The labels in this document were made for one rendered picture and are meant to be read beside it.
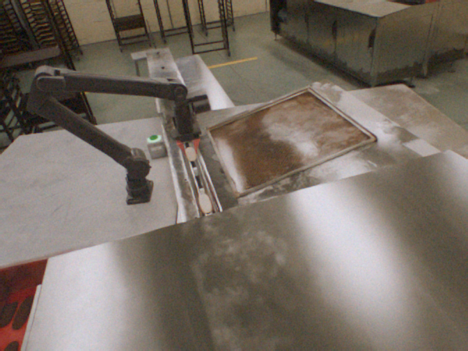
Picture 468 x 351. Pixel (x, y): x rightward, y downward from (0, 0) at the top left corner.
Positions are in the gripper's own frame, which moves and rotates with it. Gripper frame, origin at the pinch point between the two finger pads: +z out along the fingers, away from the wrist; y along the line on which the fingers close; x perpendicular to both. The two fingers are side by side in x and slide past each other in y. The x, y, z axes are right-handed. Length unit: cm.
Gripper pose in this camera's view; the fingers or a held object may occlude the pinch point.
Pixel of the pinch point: (190, 152)
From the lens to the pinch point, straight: 127.8
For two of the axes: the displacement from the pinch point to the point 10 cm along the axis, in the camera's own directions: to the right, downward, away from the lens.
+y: 9.6, -2.4, 1.6
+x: -2.6, -5.3, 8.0
